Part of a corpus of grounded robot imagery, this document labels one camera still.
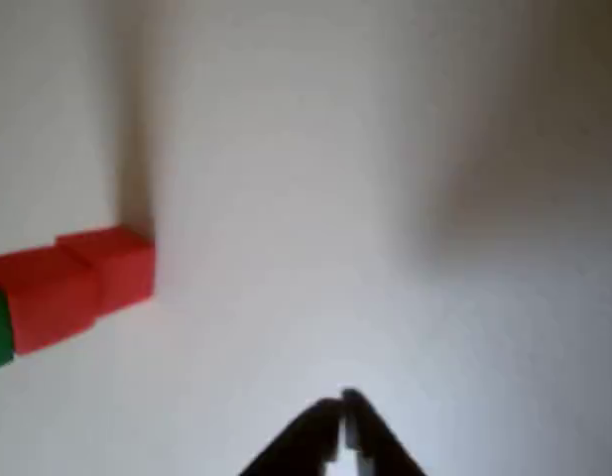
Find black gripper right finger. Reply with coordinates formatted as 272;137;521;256
340;387;428;476

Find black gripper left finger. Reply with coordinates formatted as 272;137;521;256
238;396;346;476

